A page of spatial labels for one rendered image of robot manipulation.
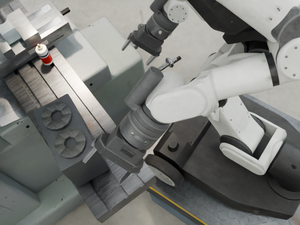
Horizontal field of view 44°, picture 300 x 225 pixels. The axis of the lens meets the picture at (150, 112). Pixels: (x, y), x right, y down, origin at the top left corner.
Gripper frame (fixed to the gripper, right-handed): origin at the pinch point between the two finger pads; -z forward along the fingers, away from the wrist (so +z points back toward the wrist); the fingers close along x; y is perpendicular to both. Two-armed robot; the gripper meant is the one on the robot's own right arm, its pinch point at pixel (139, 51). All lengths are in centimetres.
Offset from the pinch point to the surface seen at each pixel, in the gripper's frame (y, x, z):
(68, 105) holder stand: 30.0, 15.5, -9.7
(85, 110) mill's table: 15.8, 6.2, -23.1
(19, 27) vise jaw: -5.8, 39.5, -22.1
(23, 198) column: 18, 3, -94
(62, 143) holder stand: 42.4, 13.1, -11.8
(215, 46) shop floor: -105, -72, -35
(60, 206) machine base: 10, -18, -103
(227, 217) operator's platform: 22, -75, -37
